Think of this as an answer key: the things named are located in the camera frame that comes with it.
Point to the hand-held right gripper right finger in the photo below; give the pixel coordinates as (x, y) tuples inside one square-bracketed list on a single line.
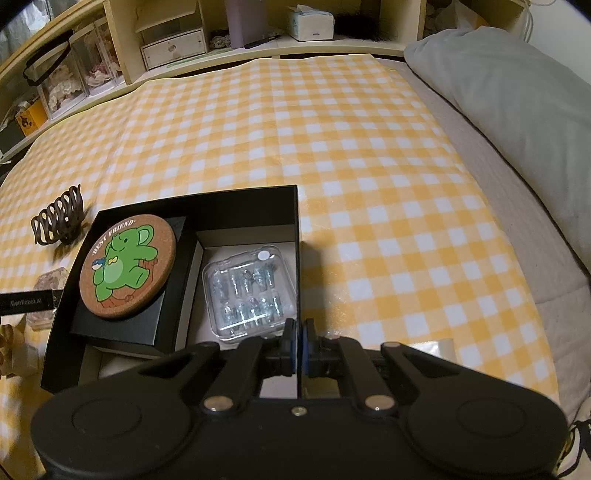
[(308, 348)]

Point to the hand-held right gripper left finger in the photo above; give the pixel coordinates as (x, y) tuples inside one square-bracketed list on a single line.
[(291, 346)]

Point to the clear case with pink pieces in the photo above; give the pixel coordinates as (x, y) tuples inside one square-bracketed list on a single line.
[(46, 279)]

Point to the clear case with blue pieces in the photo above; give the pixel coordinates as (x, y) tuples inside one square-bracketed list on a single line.
[(249, 290)]

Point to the dark brown hair claw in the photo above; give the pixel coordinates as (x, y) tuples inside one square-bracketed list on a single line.
[(57, 217)]

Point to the cork coaster with green elephant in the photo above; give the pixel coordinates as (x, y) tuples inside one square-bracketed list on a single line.
[(127, 267)]

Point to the black gift box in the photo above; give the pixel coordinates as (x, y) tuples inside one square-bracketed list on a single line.
[(138, 327)]

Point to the black cardboard box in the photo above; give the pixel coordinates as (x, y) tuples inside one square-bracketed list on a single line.
[(240, 212)]

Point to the clear plastic film piece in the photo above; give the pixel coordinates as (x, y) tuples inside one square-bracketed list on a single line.
[(436, 350)]

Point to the small black storage box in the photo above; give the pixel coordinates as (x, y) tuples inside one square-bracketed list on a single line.
[(9, 138)]

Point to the yellow printed box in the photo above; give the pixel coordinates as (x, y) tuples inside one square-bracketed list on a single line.
[(30, 117)]

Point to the yellow checked blanket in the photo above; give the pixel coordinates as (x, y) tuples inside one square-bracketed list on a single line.
[(323, 138)]

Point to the clear case with cream doll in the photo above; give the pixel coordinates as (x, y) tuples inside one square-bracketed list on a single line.
[(64, 92)]

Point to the beige mattress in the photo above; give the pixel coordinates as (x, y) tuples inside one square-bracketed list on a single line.
[(531, 277)]

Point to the black headband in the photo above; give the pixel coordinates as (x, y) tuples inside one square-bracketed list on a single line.
[(34, 64)]

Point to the clear case with red doll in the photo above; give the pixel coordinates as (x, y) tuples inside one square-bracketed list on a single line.
[(99, 55)]

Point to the long wooden shelf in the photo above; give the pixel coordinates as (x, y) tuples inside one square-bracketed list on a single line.
[(120, 41)]

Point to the cream mini drawer organizer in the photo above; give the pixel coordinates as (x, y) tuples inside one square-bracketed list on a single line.
[(171, 48)]

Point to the black pen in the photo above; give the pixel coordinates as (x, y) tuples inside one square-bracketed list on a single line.
[(263, 41)]

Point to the grey pillow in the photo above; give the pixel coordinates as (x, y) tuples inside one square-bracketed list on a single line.
[(508, 101)]

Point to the white tissue box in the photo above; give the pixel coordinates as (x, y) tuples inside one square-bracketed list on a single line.
[(309, 27)]

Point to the purple cup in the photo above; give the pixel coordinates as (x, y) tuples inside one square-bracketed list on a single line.
[(238, 23)]

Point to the white plastic bag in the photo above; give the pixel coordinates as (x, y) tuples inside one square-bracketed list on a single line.
[(452, 14)]

